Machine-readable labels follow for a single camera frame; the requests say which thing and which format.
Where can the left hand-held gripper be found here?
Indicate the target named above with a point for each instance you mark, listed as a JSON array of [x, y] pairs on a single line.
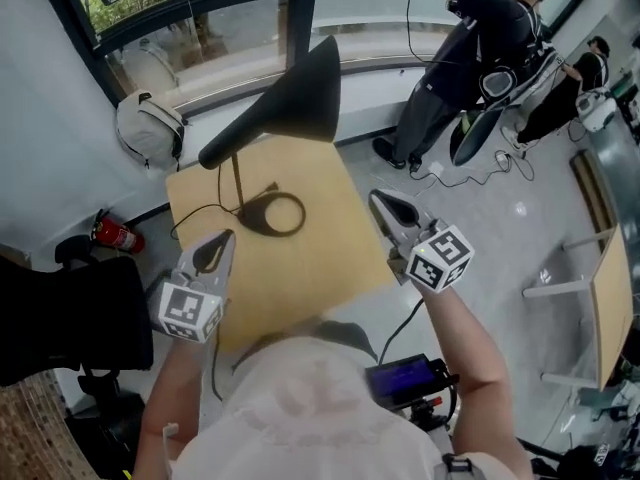
[[185, 308]]

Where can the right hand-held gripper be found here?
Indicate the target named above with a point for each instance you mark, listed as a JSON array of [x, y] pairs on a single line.
[[440, 260]]

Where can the black desk lamp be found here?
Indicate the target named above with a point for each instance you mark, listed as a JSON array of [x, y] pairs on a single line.
[[295, 98]]

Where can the person's left forearm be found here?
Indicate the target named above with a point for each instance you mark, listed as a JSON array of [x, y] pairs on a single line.
[[170, 393]]

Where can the person's right forearm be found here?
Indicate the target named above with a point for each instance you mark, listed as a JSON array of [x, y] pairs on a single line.
[[475, 358]]

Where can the red fire extinguisher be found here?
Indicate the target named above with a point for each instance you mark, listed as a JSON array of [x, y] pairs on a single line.
[[117, 235]]

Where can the black green swivel chair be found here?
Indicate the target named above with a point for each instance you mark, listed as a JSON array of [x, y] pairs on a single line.
[[472, 135]]

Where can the white power adapter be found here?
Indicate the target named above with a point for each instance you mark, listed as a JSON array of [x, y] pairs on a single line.
[[502, 157]]

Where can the black office chair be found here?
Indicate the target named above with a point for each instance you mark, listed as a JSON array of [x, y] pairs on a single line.
[[65, 313]]

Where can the grey backpack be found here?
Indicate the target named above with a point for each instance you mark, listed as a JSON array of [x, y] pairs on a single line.
[[147, 128]]

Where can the black chest-mounted screen device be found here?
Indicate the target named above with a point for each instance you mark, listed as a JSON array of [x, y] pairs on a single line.
[[400, 378]]

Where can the person's white shirt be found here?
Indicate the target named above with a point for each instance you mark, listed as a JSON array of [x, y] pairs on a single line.
[[310, 418]]

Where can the white hand-held device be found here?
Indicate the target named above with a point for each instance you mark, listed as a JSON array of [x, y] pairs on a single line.
[[595, 108]]

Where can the wooden table white legs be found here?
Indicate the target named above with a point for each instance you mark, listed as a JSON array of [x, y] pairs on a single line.
[[612, 308]]

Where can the brown woven mat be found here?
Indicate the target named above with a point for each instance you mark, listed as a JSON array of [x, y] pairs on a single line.
[[30, 428]]

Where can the black window frame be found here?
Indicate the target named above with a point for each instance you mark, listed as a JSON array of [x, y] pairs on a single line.
[[300, 13]]

